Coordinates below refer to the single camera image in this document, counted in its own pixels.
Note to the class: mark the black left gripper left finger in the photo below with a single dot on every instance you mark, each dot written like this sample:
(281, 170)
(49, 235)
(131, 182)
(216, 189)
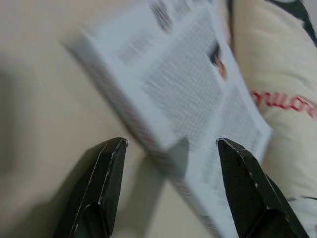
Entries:
(99, 188)

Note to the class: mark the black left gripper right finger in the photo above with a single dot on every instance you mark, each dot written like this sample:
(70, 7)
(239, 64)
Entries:
(252, 196)

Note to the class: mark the white printed book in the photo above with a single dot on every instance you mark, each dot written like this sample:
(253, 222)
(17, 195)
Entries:
(178, 94)

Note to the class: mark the cream pillow with red lettering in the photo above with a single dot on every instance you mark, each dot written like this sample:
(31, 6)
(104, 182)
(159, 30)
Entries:
(277, 74)

